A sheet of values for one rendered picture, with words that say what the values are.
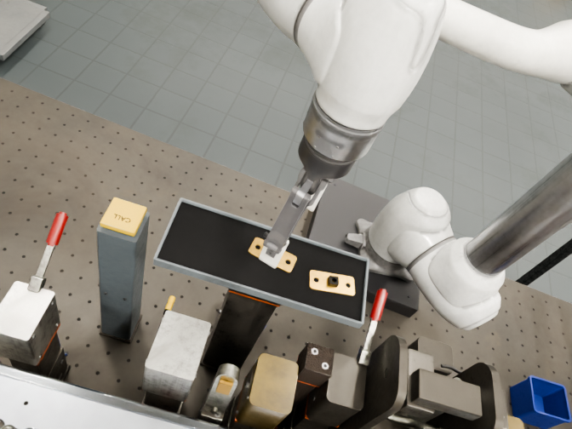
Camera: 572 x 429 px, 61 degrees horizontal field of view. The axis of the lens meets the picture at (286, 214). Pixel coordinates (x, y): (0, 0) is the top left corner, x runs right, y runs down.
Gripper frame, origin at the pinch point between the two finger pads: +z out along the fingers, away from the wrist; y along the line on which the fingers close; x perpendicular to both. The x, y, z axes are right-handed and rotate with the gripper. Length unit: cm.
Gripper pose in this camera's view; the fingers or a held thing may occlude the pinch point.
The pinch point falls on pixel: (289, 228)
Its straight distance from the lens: 76.6
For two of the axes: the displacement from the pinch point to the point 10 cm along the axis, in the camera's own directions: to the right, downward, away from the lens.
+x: 8.5, 5.2, -0.9
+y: -4.5, 6.3, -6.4
